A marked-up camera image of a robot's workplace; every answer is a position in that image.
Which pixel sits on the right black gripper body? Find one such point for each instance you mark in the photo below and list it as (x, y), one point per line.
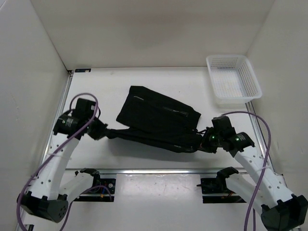
(211, 140)

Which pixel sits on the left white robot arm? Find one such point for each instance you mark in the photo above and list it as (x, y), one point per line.
(43, 196)

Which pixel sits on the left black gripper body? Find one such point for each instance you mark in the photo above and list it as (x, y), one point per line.
(96, 128)

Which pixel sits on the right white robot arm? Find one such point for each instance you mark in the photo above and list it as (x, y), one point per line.
(243, 152)

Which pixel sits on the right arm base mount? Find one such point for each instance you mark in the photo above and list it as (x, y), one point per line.
(215, 191)

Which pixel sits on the white plastic mesh basket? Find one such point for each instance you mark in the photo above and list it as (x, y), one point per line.
(233, 79)

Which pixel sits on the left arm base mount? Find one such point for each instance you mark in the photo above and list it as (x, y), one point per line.
(104, 190)

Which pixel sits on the aluminium front rail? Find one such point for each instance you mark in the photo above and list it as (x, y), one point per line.
(159, 171)

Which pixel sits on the aluminium right rail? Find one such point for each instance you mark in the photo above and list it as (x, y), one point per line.
(255, 115)

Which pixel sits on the black shorts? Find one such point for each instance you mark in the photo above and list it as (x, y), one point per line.
(159, 121)

